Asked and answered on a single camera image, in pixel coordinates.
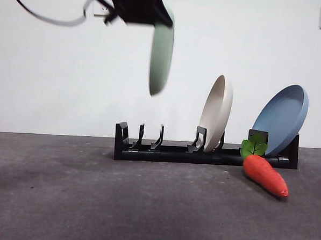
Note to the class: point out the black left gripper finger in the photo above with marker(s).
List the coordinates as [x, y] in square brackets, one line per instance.
[164, 14]

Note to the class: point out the green plate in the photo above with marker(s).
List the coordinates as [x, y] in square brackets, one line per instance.
[161, 58]

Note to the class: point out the orange carrot with green leaves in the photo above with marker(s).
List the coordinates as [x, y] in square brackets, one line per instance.
[265, 176]

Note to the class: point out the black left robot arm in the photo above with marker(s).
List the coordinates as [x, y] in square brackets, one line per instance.
[134, 5]

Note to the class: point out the cream white plate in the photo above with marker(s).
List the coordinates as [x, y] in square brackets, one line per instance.
[217, 115]

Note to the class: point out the black plate rack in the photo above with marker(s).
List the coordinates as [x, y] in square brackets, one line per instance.
[174, 156]

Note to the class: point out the blue plate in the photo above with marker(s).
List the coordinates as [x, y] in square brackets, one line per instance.
[281, 121]

